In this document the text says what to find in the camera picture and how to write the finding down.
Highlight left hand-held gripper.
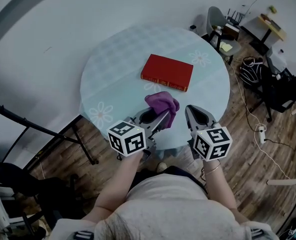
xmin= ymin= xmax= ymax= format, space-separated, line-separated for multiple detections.
xmin=107 ymin=106 xmax=171 ymax=161

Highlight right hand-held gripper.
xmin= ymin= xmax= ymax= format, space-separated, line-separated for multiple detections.
xmin=184 ymin=104 xmax=232 ymax=163

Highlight purple cloth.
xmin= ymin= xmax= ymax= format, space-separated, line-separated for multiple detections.
xmin=144 ymin=91 xmax=180 ymax=130

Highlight red book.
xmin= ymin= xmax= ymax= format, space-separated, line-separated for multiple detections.
xmin=140 ymin=53 xmax=194 ymax=93

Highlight person's right forearm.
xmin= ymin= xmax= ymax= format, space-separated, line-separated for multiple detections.
xmin=202 ymin=160 xmax=248 ymax=225

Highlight person's left forearm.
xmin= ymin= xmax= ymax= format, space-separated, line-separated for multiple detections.
xmin=81 ymin=153 xmax=142 ymax=222

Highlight person's shoe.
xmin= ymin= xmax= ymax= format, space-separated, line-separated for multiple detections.
xmin=155 ymin=161 xmax=168 ymax=174

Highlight light blue flowered tablecloth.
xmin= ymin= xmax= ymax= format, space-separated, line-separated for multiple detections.
xmin=79 ymin=23 xmax=231 ymax=160

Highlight person's dark trousers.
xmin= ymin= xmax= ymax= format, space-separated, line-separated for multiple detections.
xmin=134 ymin=165 xmax=208 ymax=192

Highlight white power strip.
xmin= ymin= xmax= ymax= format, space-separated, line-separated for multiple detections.
xmin=255 ymin=123 xmax=267 ymax=145

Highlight black and white backpack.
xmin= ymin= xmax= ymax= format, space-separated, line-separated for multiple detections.
xmin=239 ymin=56 xmax=263 ymax=87

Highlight yellow paper sheet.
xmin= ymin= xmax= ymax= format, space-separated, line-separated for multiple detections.
xmin=219 ymin=41 xmax=233 ymax=53

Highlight person's grey shirt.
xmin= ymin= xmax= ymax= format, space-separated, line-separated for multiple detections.
xmin=47 ymin=172 xmax=280 ymax=240

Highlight black office chair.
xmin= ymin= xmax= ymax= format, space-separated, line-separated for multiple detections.
xmin=0 ymin=152 xmax=83 ymax=235
xmin=260 ymin=71 xmax=296 ymax=122

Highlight black metal stool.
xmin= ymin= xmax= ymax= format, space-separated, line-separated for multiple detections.
xmin=207 ymin=28 xmax=223 ymax=49

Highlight brown box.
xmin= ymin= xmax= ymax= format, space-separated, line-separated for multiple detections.
xmin=222 ymin=22 xmax=241 ymax=41

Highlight grey shell chair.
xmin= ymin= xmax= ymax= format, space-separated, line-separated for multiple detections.
xmin=206 ymin=5 xmax=242 ymax=65

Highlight black router with antennas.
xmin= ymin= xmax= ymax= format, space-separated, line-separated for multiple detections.
xmin=224 ymin=8 xmax=245 ymax=25

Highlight small wooden table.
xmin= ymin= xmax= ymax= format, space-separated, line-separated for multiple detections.
xmin=247 ymin=13 xmax=287 ymax=56

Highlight dark tray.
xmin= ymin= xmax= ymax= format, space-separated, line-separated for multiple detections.
xmin=260 ymin=13 xmax=281 ymax=31

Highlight whiteboard on black stand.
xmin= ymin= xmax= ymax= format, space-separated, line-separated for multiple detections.
xmin=0 ymin=100 xmax=100 ymax=175

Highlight thin gold bracelet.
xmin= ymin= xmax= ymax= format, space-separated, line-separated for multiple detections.
xmin=204 ymin=165 xmax=221 ymax=176

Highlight white frame desk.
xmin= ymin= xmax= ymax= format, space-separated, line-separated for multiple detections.
xmin=266 ymin=100 xmax=296 ymax=187

